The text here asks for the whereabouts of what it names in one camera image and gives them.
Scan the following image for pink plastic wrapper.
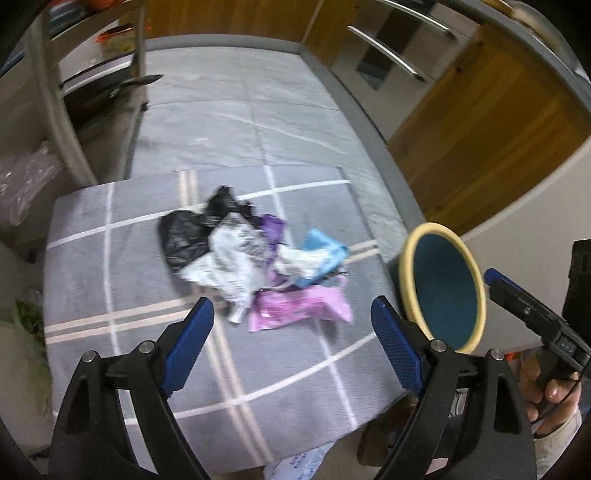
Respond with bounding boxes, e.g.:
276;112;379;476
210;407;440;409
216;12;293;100
249;275;353;333

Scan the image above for blue white wet-wipes pack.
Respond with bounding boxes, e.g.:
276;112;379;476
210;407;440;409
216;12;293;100
263;442;335;480

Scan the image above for light blue plastic wrapper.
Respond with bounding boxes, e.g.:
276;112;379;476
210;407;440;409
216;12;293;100
295;228;349;288

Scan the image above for white tissue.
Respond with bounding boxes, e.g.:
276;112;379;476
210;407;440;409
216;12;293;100
273;244;329;280

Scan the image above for black plastic bag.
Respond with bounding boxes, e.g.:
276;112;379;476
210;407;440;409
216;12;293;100
158;186;262;273

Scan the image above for purple snack wrapper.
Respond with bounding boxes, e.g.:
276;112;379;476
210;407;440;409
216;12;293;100
259;214;286;287

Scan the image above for wooden kitchen cabinets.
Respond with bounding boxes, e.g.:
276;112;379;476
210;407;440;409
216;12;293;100
146;1;590;234

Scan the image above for person's right hand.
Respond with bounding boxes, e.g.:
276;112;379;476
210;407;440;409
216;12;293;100
519;355;581;437

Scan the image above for blue bin with yellow rim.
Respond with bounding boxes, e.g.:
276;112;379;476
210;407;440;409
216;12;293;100
394;222;487;355

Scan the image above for black baking tray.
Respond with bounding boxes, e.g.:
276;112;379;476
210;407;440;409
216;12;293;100
60;62;164;130

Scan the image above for stainless steel shelf rack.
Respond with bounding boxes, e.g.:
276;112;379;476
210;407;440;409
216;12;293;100
1;1;159;187

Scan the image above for orange lidded snack jar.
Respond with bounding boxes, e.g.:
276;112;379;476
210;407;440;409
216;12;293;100
95;23;136;58

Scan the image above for stainless oven with handles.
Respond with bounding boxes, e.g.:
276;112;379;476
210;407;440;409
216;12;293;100
332;1;479;91

